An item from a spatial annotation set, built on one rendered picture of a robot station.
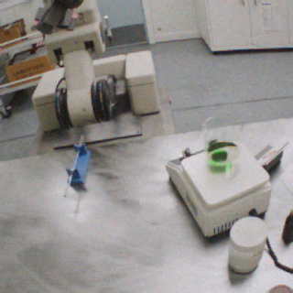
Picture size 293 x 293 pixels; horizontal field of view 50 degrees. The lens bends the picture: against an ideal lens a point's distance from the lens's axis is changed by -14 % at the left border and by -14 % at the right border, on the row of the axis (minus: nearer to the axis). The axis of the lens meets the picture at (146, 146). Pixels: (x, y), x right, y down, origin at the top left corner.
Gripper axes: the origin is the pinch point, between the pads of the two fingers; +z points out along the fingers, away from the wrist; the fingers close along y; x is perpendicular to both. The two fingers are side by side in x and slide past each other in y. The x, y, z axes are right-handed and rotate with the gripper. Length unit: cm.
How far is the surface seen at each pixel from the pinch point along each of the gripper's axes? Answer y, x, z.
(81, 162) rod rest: 14, -44, -27
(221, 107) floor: 116, 13, 90
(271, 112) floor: 145, 13, 68
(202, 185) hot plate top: 29, -47, -56
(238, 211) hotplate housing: 35, -50, -58
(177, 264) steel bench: 27, -60, -55
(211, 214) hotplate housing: 30, -51, -58
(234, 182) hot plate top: 33, -46, -58
